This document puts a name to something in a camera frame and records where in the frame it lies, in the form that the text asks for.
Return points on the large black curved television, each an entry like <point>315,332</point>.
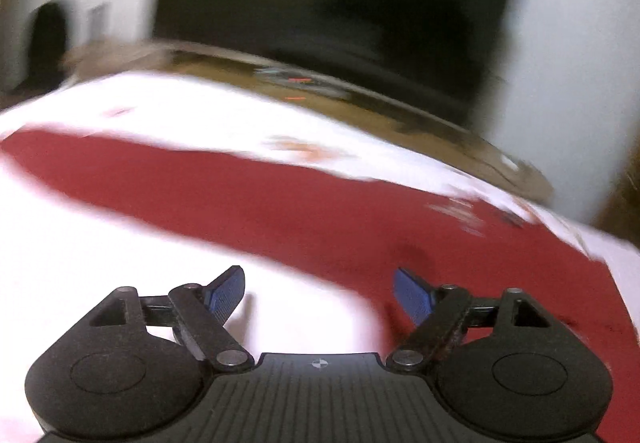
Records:
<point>340,2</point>

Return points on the black chair back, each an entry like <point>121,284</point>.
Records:
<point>47,45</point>

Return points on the floral white bed sheet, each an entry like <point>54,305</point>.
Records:
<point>61,256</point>

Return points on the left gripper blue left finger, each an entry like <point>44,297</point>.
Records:
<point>202,311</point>

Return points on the wooden TV stand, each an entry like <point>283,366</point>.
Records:
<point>398,123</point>

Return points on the wooden door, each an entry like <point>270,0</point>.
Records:
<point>620,214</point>

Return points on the silver set-top box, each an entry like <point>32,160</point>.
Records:
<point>299,81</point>

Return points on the red embellished knit sweater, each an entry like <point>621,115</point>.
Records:
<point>354,233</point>

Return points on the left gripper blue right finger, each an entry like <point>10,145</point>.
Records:
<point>437,314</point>

